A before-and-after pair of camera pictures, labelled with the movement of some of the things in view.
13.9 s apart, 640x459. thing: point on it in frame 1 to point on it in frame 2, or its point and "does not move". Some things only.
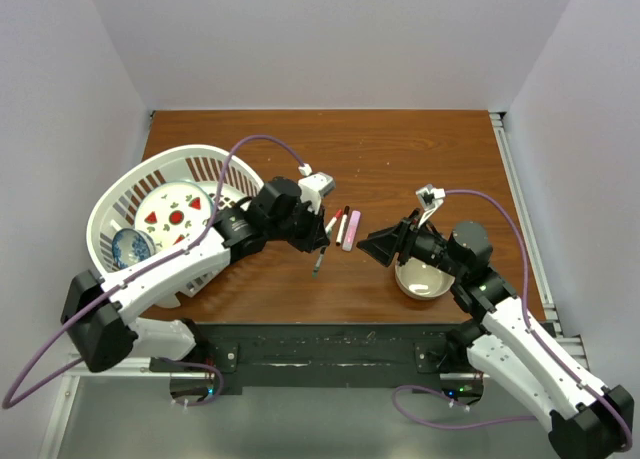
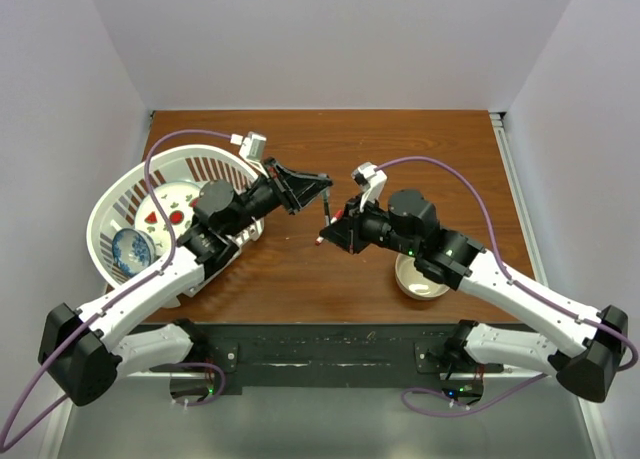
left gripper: x=315 y=236 to x=292 y=192
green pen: x=318 y=262 to x=326 y=210
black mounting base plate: x=324 y=354 does not move
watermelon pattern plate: x=174 y=214 does not move
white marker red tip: x=333 y=220 does not move
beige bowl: x=420 y=281 does not move
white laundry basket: x=113 y=209 does not move
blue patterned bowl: x=130 y=245 does not move
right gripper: x=383 y=244 to x=348 y=231
